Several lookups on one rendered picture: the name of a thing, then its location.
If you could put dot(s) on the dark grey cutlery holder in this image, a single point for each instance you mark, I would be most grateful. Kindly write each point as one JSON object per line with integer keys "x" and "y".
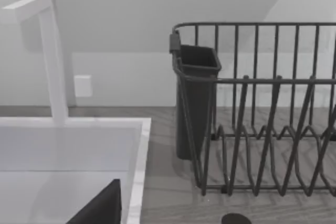
{"x": 194, "y": 98}

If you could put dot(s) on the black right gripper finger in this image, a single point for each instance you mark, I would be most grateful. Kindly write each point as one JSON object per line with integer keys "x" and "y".
{"x": 105, "y": 205}

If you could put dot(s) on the tall white tap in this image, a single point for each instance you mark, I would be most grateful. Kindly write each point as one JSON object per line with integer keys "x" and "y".
{"x": 51, "y": 51}

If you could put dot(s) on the white sink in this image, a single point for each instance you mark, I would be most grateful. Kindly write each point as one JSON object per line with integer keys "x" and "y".
{"x": 78, "y": 145}

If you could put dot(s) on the dark round object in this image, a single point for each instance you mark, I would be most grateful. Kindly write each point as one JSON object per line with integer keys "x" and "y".
{"x": 235, "y": 219}

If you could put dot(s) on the white wall socket plate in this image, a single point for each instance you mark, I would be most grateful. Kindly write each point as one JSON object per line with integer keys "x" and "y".
{"x": 83, "y": 85}

